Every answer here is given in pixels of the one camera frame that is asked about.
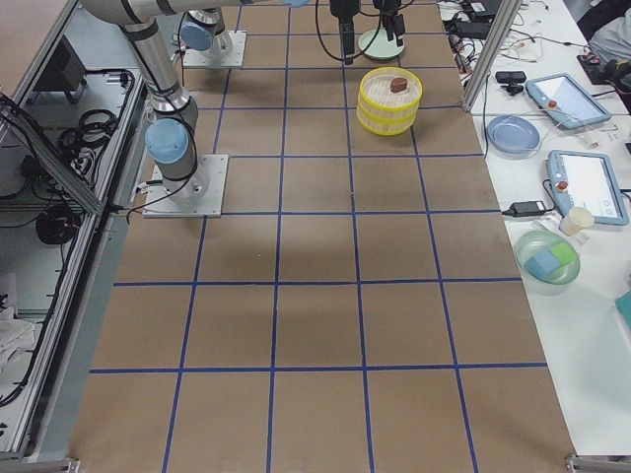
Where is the right aluminium frame post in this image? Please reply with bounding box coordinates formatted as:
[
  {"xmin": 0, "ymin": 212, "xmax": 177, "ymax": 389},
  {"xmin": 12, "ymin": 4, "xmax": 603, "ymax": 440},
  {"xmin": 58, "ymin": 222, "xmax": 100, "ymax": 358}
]
[{"xmin": 461, "ymin": 0, "xmax": 522, "ymax": 112}]

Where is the blue teach pendant near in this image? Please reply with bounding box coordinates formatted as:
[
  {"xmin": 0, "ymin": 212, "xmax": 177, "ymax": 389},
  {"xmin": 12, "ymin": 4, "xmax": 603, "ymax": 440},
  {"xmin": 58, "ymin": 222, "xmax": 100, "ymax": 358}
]
[{"xmin": 546, "ymin": 150, "xmax": 629, "ymax": 226}]

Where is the black power adapter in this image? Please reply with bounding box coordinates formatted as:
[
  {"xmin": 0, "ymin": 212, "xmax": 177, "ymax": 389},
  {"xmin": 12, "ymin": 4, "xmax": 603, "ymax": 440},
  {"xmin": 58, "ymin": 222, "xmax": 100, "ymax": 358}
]
[{"xmin": 502, "ymin": 200, "xmax": 554, "ymax": 218}]

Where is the brown rectangular bun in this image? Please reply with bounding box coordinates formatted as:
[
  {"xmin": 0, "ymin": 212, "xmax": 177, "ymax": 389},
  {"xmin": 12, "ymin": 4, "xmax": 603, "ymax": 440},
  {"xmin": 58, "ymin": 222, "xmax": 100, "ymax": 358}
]
[{"xmin": 389, "ymin": 77, "xmax": 408, "ymax": 94}]

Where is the teal box at edge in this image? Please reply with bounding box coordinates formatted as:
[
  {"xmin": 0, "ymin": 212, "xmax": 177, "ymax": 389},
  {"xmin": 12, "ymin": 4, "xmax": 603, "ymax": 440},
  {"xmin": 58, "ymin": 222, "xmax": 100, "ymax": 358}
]
[{"xmin": 615, "ymin": 291, "xmax": 631, "ymax": 326}]

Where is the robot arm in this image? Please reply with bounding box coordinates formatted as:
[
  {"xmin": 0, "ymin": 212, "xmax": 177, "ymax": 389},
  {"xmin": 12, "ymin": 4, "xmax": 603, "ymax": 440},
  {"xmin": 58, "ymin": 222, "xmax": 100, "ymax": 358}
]
[
  {"xmin": 81, "ymin": 0, "xmax": 407, "ymax": 134},
  {"xmin": 177, "ymin": 1, "xmax": 412, "ymax": 65}
]

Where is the blue teach pendant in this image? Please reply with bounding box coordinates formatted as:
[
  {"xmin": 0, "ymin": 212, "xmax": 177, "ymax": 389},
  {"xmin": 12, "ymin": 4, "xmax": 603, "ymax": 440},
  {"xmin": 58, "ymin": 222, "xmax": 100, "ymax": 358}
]
[
  {"xmin": 546, "ymin": 150, "xmax": 629, "ymax": 226},
  {"xmin": 525, "ymin": 73, "xmax": 611, "ymax": 129}
]

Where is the green plate with blocks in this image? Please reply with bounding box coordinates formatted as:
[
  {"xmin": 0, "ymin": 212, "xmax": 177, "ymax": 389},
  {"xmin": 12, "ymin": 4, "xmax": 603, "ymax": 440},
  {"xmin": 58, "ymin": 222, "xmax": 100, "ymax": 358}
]
[{"xmin": 515, "ymin": 231, "xmax": 581, "ymax": 296}]

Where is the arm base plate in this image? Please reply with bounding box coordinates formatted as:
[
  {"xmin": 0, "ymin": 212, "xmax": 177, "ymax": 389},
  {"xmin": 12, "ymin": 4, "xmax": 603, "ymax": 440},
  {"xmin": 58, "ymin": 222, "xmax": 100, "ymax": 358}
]
[
  {"xmin": 183, "ymin": 31, "xmax": 246, "ymax": 69},
  {"xmin": 142, "ymin": 155, "xmax": 229, "ymax": 218}
]

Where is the white crumpled cloth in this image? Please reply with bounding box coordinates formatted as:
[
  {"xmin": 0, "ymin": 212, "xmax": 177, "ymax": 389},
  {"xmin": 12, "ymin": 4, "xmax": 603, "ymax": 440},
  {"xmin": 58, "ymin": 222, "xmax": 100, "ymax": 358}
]
[{"xmin": 0, "ymin": 273, "xmax": 38, "ymax": 385}]

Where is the black monitor under frame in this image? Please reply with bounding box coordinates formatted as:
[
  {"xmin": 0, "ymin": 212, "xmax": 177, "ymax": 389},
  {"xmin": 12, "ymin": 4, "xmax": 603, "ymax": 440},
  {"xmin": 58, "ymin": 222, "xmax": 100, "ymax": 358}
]
[{"xmin": 30, "ymin": 35, "xmax": 87, "ymax": 103}]

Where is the beige paper cup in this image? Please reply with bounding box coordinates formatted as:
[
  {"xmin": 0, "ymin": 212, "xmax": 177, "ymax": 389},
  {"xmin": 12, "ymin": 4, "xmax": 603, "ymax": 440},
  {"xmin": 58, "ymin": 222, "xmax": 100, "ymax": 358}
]
[{"xmin": 559, "ymin": 207, "xmax": 595, "ymax": 237}]

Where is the blue teach pendant far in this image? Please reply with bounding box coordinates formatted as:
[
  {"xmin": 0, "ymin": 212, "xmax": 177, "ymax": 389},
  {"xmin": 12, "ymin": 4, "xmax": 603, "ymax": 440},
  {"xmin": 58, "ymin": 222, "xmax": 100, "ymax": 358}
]
[{"xmin": 525, "ymin": 73, "xmax": 611, "ymax": 129}]

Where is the yellow rimmed bamboo steamer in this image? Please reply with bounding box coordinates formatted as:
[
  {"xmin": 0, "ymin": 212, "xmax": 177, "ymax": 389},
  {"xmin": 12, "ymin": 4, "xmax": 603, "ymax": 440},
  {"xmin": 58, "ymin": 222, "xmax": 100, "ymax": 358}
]
[{"xmin": 356, "ymin": 105, "xmax": 416, "ymax": 136}]

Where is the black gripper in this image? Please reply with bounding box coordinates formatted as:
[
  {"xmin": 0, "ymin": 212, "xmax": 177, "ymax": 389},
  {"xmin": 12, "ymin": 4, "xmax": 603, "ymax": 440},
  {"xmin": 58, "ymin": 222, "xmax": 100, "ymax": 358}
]
[
  {"xmin": 379, "ymin": 0, "xmax": 405, "ymax": 46},
  {"xmin": 329, "ymin": 0, "xmax": 360, "ymax": 65}
]

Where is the light green round plate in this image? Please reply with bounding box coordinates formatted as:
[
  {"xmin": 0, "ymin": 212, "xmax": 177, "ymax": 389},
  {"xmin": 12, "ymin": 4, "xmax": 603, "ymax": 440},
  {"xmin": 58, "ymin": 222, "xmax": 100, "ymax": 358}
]
[{"xmin": 358, "ymin": 30, "xmax": 404, "ymax": 61}]

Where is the blue round plate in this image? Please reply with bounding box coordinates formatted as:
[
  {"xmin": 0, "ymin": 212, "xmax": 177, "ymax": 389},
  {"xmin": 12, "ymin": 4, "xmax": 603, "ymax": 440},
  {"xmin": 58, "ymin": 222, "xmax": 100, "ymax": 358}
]
[{"xmin": 486, "ymin": 115, "xmax": 540, "ymax": 155}]

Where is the black webcam on desk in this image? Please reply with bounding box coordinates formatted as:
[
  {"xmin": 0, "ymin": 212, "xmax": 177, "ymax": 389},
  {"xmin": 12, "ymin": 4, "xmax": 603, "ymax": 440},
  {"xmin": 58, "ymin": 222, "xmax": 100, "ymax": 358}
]
[{"xmin": 495, "ymin": 71, "xmax": 526, "ymax": 97}]

